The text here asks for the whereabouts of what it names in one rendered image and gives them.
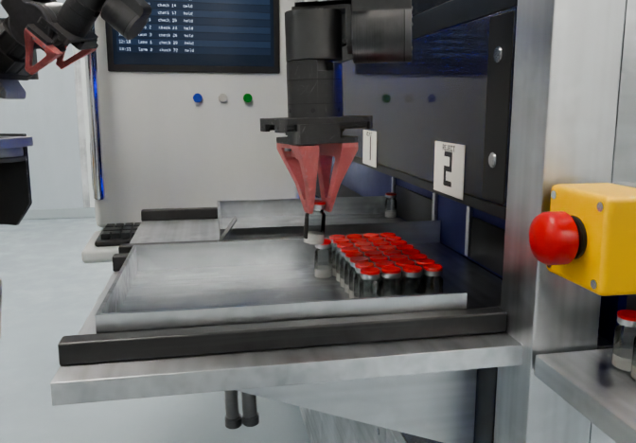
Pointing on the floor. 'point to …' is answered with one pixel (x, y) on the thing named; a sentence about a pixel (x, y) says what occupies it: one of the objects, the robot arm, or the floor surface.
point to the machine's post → (599, 114)
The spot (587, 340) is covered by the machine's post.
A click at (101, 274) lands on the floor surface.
